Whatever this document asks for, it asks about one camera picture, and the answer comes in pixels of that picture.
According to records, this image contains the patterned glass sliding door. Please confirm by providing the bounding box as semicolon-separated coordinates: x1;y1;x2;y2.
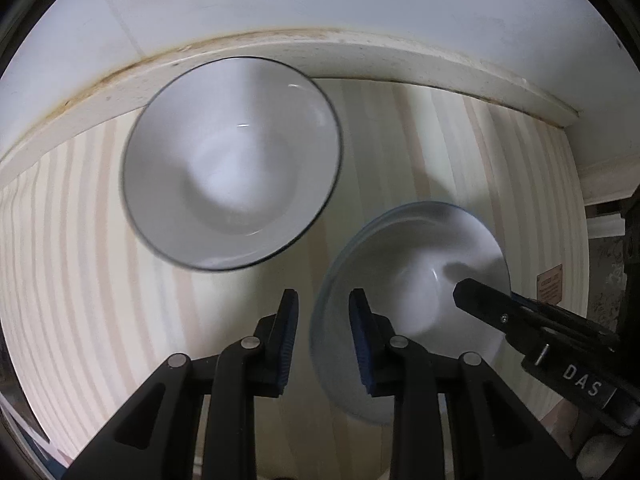
582;195;640;336

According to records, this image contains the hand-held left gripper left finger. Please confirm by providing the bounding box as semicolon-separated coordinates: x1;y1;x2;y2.
60;288;300;480

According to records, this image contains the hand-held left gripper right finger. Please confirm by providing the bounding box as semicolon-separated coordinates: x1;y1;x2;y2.
348;288;583;480

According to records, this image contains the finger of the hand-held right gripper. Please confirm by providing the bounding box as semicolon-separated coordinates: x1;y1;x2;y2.
452;278;551;356
512;295;621;353

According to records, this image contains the dark rimmed white bowl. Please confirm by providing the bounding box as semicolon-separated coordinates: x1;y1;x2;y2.
121;56;344;273

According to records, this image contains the striped cat printed tablecloth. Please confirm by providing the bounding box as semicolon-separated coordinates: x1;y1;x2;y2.
0;77;591;480

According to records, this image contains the brown tablecloth label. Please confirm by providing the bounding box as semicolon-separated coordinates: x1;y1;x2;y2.
536;263;563;305

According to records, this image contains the white bowl cartoon print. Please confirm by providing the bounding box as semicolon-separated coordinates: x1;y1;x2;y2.
310;201;512;426

